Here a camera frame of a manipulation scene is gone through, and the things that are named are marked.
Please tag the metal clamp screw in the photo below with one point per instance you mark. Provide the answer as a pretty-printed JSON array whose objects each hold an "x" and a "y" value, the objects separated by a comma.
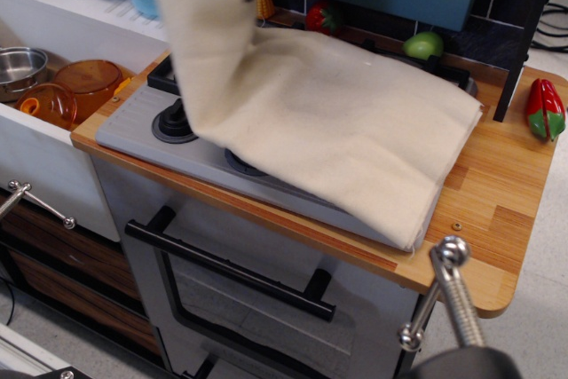
[
  {"x": 22, "y": 191},
  {"x": 447, "y": 258}
]

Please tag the wooden drawer cabinet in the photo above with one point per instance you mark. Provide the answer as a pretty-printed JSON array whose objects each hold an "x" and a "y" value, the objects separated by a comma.
[{"x": 79, "y": 274}]

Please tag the black oven door handle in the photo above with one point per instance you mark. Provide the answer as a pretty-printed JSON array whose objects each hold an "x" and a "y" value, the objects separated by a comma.
[{"x": 308, "y": 300}]

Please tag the green toy apple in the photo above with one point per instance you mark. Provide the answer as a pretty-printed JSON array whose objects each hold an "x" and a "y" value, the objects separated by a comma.
[{"x": 423, "y": 45}]

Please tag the yellow toy corn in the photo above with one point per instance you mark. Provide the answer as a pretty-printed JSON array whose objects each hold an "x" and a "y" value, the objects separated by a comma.
[{"x": 265, "y": 9}]

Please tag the cream cloth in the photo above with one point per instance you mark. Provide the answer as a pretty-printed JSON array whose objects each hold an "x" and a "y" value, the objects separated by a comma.
[{"x": 370, "y": 134}]

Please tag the black stove knob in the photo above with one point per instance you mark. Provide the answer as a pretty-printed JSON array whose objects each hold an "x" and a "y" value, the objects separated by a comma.
[{"x": 172, "y": 126}]

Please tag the metal clamp screw left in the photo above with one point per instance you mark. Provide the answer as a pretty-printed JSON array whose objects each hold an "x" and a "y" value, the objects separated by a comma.
[{"x": 22, "y": 191}]

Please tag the red toy strawberry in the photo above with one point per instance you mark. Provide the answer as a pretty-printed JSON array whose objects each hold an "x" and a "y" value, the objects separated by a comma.
[{"x": 324, "y": 17}]

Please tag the black metal stand post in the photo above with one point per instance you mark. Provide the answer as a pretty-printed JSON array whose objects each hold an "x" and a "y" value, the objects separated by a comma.
[{"x": 516, "y": 69}]

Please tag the red toy pepper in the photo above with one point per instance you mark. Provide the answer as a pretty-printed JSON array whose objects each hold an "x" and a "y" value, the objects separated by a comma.
[{"x": 545, "y": 113}]

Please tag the grey toy stove top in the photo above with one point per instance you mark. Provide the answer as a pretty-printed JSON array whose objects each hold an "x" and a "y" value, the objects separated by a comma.
[{"x": 129, "y": 131}]

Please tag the steel pot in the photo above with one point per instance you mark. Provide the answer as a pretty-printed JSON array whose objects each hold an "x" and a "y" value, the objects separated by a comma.
[{"x": 22, "y": 68}]

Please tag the metal clamp screw right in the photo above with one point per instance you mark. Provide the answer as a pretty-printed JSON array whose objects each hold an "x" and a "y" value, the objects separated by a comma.
[{"x": 447, "y": 258}]

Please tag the white oven door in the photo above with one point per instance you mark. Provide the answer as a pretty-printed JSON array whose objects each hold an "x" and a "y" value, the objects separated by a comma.
[{"x": 200, "y": 315}]

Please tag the orange transparent lid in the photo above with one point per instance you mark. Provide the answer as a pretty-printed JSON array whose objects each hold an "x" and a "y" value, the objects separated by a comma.
[{"x": 50, "y": 102}]

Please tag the orange transparent bowl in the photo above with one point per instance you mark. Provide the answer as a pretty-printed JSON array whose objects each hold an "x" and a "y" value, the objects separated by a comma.
[{"x": 93, "y": 81}]

